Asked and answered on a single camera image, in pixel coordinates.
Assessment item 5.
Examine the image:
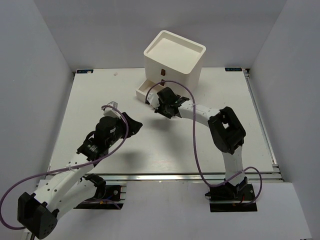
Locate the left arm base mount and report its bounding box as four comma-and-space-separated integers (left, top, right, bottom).
74, 182, 127, 210

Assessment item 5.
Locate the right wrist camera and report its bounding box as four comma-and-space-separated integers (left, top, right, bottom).
145, 93, 160, 109

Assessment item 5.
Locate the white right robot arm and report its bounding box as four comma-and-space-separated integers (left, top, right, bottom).
145, 87, 248, 195

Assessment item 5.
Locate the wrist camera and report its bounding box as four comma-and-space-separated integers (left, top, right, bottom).
101, 101, 121, 118
145, 93, 160, 109

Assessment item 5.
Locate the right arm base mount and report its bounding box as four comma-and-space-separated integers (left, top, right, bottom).
204, 184, 258, 213

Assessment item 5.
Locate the white drawer cabinet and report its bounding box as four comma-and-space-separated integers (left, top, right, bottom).
143, 30, 206, 97

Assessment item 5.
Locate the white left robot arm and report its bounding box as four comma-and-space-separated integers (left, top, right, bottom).
17, 110, 143, 240

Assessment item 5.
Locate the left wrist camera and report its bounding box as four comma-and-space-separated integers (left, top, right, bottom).
101, 101, 121, 118

